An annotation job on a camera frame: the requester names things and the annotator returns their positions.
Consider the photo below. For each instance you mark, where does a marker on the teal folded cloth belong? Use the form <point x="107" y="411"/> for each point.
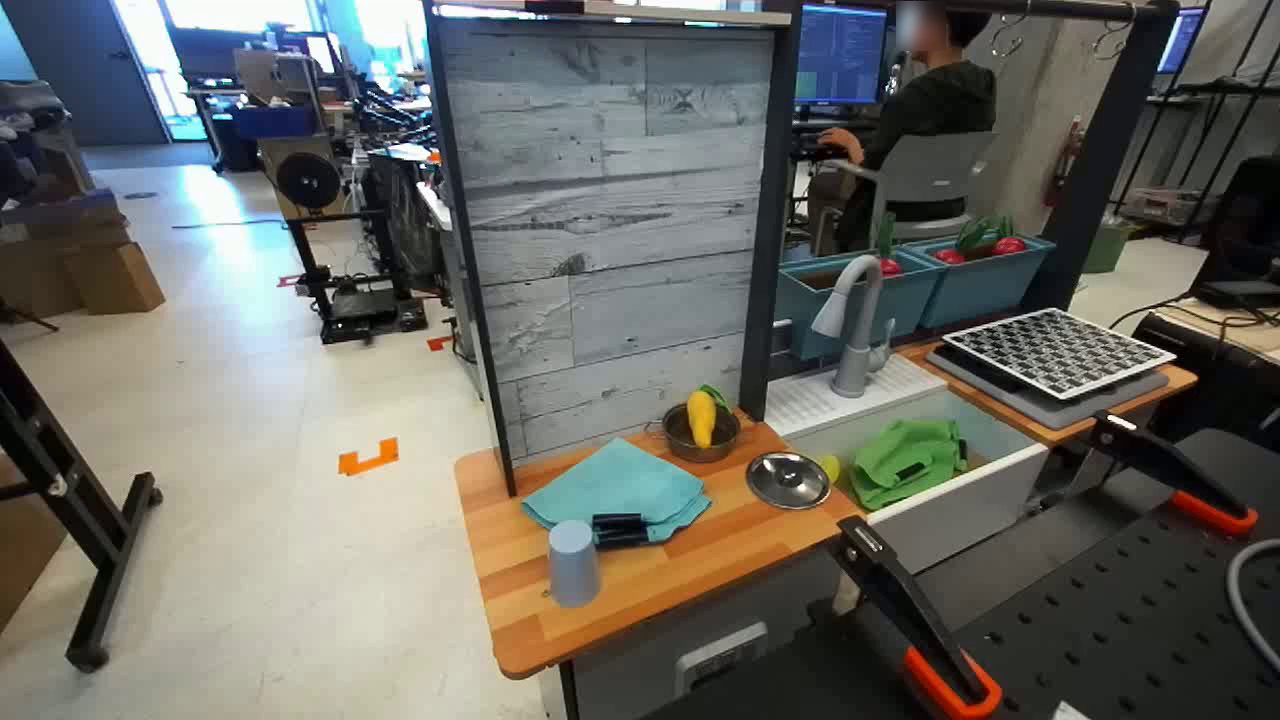
<point x="620" y="480"/>

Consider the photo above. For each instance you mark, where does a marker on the left blue storage bin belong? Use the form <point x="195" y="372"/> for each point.
<point x="807" y="284"/>

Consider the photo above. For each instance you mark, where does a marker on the right blue storage bin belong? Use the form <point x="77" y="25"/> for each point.
<point x="978" y="291"/>

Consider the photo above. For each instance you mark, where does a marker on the small black object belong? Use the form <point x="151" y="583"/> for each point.
<point x="618" y="531"/>

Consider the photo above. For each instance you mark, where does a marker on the grey office chair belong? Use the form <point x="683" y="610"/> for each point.
<point x="919" y="194"/>

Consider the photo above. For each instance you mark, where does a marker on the black orange clamp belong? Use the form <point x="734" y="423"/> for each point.
<point x="936" y="671"/>
<point x="1190" y="488"/>

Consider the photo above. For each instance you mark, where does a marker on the dark bowl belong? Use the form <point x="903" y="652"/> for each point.
<point x="683" y="446"/>

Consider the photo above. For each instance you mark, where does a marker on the white sink basin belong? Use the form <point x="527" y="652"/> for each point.
<point x="970" y="506"/>

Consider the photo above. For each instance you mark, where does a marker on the black stand leg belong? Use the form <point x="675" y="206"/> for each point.
<point x="61" y="479"/>

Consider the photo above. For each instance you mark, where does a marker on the small silver metal bowl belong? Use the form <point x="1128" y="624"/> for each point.
<point x="791" y="480"/>

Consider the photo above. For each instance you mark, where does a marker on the black machine on stand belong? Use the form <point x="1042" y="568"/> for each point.
<point x="341" y="243"/>

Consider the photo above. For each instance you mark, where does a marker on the grey plastic cup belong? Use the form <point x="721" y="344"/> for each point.
<point x="572" y="561"/>

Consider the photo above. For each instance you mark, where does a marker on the black white dish rack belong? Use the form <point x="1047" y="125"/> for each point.
<point x="1054" y="367"/>

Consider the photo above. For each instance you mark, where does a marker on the blue storage bin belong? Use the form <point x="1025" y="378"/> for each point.
<point x="807" y="284"/>
<point x="978" y="291"/>

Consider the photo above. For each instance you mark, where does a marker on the grey tap faucet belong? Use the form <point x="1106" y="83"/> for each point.
<point x="847" y="319"/>

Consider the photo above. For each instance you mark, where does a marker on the grey wood backsplash panel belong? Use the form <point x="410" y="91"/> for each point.
<point x="610" y="186"/>

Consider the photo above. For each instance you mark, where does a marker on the computer monitor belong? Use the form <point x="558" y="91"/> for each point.
<point x="842" y="58"/>

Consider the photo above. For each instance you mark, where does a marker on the near black orange clamp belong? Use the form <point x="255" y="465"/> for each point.
<point x="936" y="671"/>

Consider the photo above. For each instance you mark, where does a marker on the seated person in dark top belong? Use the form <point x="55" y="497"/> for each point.
<point x="946" y="97"/>

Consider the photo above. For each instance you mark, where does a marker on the yellow toy corn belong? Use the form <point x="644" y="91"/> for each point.
<point x="702" y="417"/>

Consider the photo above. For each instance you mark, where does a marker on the cardboard boxes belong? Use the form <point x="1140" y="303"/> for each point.
<point x="75" y="257"/>

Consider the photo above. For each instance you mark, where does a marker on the green cloth in sink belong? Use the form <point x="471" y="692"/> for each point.
<point x="904" y="459"/>

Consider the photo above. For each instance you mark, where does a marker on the far black orange clamp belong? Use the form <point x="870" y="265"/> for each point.
<point x="1190" y="488"/>

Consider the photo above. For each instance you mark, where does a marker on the black perforated table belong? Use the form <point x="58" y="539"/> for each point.
<point x="1106" y="606"/>

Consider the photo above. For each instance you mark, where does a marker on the yellow green ball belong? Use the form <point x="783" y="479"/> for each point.
<point x="835" y="465"/>

